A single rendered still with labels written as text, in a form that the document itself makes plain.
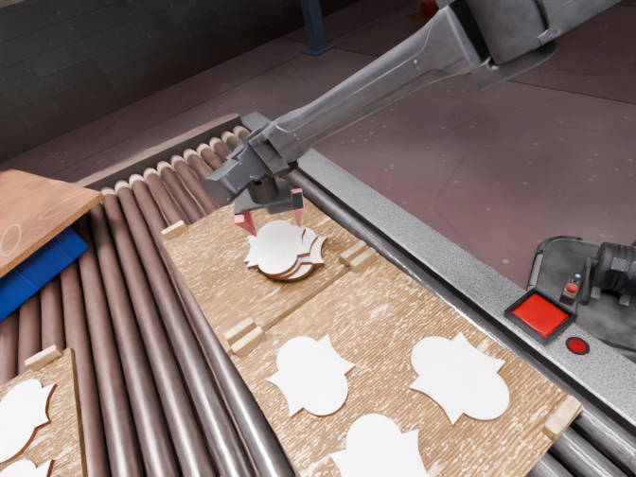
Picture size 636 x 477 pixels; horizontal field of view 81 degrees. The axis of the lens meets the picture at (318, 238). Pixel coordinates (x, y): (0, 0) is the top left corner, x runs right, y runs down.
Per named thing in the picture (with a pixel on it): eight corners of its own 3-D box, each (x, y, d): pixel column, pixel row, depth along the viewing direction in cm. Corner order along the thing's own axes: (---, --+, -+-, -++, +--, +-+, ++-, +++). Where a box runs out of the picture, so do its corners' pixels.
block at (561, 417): (565, 401, 50) (570, 393, 48) (578, 412, 49) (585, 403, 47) (538, 431, 48) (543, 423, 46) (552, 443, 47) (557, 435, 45)
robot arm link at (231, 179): (303, 161, 63) (271, 117, 60) (262, 203, 57) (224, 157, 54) (266, 178, 72) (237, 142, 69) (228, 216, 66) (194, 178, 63)
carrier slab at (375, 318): (377, 256, 78) (376, 251, 77) (581, 411, 50) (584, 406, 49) (232, 361, 67) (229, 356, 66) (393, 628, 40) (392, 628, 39)
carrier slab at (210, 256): (277, 181, 106) (275, 176, 104) (373, 255, 78) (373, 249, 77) (164, 245, 95) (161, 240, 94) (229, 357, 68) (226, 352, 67)
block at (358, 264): (372, 255, 76) (371, 245, 74) (379, 259, 75) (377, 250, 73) (350, 271, 74) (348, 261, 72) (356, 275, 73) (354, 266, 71)
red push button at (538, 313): (533, 297, 64) (535, 292, 63) (567, 320, 60) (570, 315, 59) (509, 316, 63) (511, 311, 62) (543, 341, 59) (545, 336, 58)
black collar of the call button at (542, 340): (532, 291, 65) (534, 286, 64) (575, 320, 60) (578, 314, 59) (503, 315, 63) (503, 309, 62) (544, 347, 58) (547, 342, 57)
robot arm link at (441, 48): (562, 37, 34) (517, -84, 30) (552, 62, 31) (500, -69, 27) (292, 167, 67) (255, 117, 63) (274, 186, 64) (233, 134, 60)
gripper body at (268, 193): (292, 206, 71) (283, 175, 66) (242, 217, 72) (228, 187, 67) (291, 186, 76) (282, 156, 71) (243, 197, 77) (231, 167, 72)
